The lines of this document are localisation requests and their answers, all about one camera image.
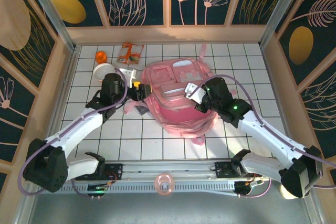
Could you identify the black calculator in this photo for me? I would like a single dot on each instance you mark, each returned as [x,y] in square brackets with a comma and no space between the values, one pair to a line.
[141,110]

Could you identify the pink backpack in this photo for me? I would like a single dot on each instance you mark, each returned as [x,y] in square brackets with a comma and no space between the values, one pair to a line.
[181,113]

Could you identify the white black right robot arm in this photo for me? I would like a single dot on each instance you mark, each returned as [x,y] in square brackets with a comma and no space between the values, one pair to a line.
[262,132]

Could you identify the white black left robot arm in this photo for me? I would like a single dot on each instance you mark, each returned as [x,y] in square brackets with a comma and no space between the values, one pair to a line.
[78,132]

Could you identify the orange snack bag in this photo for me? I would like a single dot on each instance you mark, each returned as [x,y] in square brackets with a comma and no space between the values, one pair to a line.
[130,54]

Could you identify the white orange bowl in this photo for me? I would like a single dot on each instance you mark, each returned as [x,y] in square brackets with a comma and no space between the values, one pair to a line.
[101,70]

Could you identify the small orange plastic cup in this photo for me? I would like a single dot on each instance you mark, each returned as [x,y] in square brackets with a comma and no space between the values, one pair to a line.
[101,57]

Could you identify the black controller board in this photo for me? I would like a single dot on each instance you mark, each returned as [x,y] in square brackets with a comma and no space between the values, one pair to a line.
[97,188]
[242,187]

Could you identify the white bottle black lid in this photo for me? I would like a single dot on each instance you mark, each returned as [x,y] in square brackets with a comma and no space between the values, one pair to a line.
[284,193]

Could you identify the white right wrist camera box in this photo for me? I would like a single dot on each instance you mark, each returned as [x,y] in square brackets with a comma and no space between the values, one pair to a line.
[197,94]

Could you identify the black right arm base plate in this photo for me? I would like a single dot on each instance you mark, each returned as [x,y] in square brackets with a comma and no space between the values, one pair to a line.
[223,171]

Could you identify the aluminium mounting rail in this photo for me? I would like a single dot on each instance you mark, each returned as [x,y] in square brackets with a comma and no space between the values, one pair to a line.
[170,167]

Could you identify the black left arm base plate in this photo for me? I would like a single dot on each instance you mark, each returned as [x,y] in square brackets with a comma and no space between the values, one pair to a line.
[115,171]

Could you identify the aluminium frame post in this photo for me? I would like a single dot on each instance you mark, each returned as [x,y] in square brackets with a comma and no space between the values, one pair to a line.
[282,6]
[51,14]

